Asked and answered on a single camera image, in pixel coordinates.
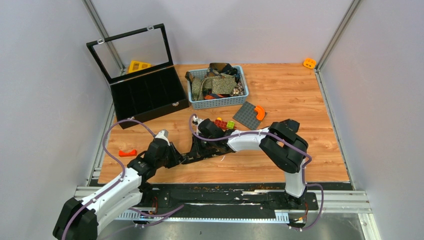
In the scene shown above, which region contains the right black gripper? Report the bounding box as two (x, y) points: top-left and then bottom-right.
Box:
(190, 132), (216, 158)

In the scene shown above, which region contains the black floral patterned tie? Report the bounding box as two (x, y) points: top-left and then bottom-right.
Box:
(180, 118), (301, 166)

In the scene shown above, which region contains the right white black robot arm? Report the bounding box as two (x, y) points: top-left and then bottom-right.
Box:
(188, 114), (312, 209)

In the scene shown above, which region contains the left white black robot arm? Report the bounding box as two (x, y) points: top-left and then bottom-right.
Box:
(52, 138), (184, 240)

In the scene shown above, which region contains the red green lego car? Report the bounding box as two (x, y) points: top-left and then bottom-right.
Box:
(214, 117), (237, 131)

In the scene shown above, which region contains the red small plastic piece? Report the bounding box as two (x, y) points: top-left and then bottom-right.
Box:
(118, 149), (138, 158)

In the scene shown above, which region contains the blue plastic basket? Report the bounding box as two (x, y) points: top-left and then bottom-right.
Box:
(186, 65), (250, 110)

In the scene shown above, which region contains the grey lego baseplate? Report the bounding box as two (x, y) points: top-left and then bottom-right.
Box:
(232, 101), (264, 130)

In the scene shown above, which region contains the olive patterned tie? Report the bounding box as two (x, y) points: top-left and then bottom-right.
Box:
(191, 74), (238, 101)

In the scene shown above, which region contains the orange curved plastic piece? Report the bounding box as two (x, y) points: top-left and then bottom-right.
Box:
(253, 105), (266, 121)

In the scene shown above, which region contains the dark blue tie in basket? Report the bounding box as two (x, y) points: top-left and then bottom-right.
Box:
(205, 62), (240, 83)

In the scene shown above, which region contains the yellow triangular plastic toy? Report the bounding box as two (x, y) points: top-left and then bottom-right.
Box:
(127, 60), (152, 74)

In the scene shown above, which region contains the black glass-lid display box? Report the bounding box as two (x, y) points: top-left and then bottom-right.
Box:
(86, 23), (189, 129)

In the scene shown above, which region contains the orange plastic block toy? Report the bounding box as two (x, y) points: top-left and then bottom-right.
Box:
(303, 58), (317, 69)

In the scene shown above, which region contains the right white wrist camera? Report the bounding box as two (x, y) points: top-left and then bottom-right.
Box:
(192, 118), (203, 135)

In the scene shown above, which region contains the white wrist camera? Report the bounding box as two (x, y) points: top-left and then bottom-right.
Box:
(154, 129), (170, 145)
(192, 118), (203, 135)

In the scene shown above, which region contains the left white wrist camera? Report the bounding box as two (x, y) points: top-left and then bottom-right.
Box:
(154, 129), (170, 145)

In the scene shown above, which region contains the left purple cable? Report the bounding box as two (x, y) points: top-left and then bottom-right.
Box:
(61, 118), (185, 240)

